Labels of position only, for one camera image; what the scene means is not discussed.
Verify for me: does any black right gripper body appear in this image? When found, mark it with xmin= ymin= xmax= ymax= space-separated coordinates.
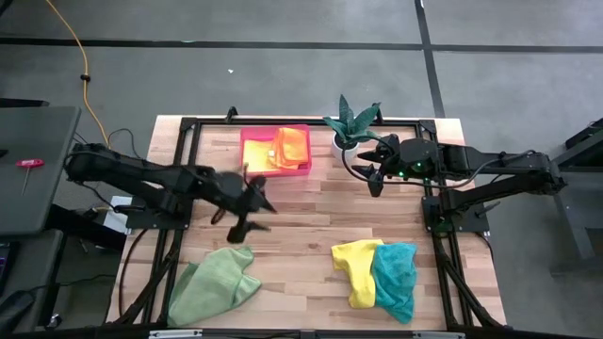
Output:
xmin=376 ymin=136 xmax=442 ymax=183

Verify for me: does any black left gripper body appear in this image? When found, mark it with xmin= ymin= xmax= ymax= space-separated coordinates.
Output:
xmin=206 ymin=169 xmax=258 ymax=216

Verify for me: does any yellow microfiber towel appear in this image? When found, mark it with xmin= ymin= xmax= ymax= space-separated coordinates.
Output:
xmin=242 ymin=139 xmax=279 ymax=174
xmin=331 ymin=238 xmax=385 ymax=311

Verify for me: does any orange microfiber towel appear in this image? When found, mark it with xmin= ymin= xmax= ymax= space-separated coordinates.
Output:
xmin=269 ymin=126 xmax=311 ymax=170

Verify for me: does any green microfiber towel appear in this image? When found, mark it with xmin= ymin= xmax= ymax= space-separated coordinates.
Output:
xmin=167 ymin=244 xmax=263 ymax=329

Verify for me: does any teal microfiber towel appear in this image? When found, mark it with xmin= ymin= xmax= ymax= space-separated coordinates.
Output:
xmin=371 ymin=242 xmax=419 ymax=325

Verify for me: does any white plant pot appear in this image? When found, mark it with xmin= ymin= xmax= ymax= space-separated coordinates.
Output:
xmin=331 ymin=133 xmax=361 ymax=161

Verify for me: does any green snake plant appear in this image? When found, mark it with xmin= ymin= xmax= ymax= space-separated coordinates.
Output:
xmin=322 ymin=93 xmax=382 ymax=145

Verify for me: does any pink plastic bin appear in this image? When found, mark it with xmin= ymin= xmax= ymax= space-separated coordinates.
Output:
xmin=238 ymin=123 xmax=313 ymax=179

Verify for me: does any white power box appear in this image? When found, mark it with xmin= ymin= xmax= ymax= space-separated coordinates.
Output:
xmin=101 ymin=195 xmax=133 ymax=235

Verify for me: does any grey metal cart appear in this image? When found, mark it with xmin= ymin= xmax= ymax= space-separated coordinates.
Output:
xmin=519 ymin=117 xmax=603 ymax=277

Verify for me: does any grey side table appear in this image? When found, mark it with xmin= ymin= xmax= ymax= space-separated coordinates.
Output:
xmin=0 ymin=105 xmax=82 ymax=236

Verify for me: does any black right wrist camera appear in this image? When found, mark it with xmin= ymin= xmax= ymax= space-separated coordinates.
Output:
xmin=367 ymin=171 xmax=385 ymax=198

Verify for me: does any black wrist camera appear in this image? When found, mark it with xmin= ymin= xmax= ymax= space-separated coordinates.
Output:
xmin=227 ymin=217 xmax=273 ymax=245
xmin=367 ymin=171 xmax=385 ymax=198

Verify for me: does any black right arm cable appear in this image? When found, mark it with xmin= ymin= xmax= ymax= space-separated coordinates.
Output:
xmin=341 ymin=135 xmax=538 ymax=190

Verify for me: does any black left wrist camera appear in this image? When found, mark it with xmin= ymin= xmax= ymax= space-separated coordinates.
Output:
xmin=227 ymin=217 xmax=273 ymax=245

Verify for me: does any black aluminium table frame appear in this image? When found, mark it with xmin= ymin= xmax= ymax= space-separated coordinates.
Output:
xmin=106 ymin=106 xmax=508 ymax=339

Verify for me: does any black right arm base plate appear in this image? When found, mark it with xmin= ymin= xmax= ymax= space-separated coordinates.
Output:
xmin=422 ymin=195 xmax=491 ymax=234

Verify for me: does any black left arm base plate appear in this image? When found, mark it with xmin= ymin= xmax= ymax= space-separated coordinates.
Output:
xmin=124 ymin=196 xmax=193 ymax=232

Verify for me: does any silver metal bracket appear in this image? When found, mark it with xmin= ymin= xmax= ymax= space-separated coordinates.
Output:
xmin=413 ymin=331 xmax=466 ymax=339
xmin=149 ymin=329 xmax=204 ymax=339

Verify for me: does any yellow floor cable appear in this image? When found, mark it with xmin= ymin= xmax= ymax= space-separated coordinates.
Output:
xmin=45 ymin=0 xmax=110 ymax=145

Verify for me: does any red T-handle hex key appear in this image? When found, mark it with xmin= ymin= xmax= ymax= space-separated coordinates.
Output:
xmin=15 ymin=158 xmax=46 ymax=197

